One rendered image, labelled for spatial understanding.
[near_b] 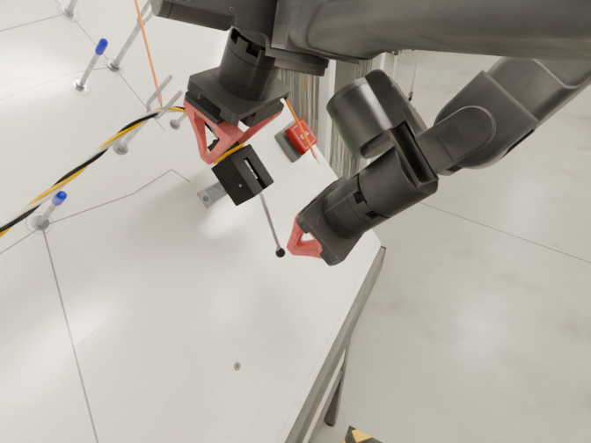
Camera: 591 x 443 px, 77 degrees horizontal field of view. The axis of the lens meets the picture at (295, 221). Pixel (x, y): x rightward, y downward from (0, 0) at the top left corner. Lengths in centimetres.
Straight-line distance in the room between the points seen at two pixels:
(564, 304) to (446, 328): 60
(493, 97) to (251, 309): 37
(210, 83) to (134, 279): 22
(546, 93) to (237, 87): 26
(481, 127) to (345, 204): 14
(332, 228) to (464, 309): 155
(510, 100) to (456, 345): 151
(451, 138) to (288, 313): 35
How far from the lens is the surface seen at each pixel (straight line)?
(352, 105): 36
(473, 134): 31
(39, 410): 42
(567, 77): 34
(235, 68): 38
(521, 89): 33
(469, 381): 170
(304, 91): 104
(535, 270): 226
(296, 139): 62
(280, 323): 54
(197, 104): 40
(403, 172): 33
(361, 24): 18
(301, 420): 57
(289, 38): 27
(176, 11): 33
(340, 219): 38
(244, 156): 45
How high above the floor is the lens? 139
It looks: 40 degrees down
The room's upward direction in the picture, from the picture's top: straight up
